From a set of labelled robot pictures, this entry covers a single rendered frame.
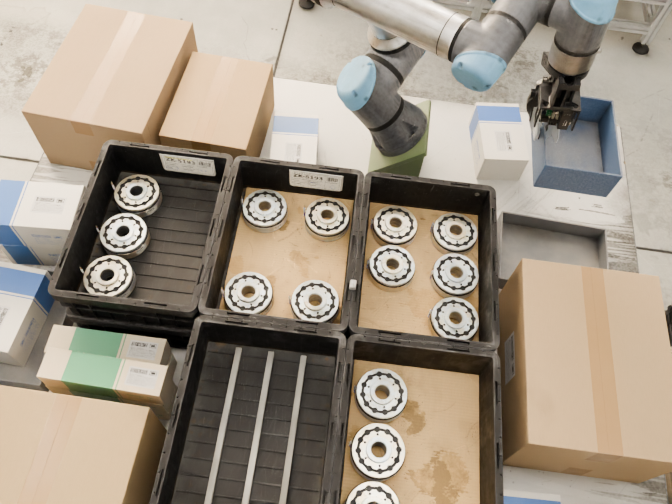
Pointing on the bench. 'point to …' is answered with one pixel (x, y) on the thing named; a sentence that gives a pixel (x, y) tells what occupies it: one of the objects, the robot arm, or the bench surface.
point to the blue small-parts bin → (581, 153)
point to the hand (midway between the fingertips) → (541, 131)
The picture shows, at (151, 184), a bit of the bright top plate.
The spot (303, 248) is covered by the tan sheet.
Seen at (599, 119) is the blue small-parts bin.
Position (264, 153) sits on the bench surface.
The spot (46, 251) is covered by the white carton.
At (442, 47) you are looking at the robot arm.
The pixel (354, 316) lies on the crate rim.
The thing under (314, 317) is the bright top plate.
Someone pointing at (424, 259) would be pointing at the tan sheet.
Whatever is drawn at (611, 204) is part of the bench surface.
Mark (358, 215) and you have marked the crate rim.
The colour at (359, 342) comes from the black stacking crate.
